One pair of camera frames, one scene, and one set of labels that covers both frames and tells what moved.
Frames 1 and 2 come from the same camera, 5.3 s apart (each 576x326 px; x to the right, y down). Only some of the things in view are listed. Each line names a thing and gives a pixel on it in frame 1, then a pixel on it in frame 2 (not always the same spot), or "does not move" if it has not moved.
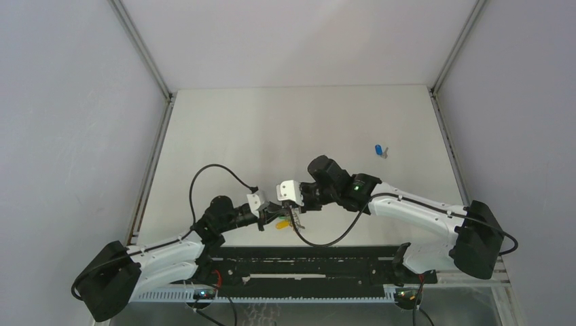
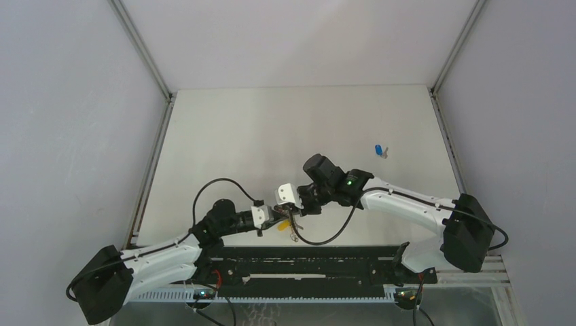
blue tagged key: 379,151 does not move
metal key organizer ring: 296,219 → 294,236
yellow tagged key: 282,224 does not move
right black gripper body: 314,197 does not move
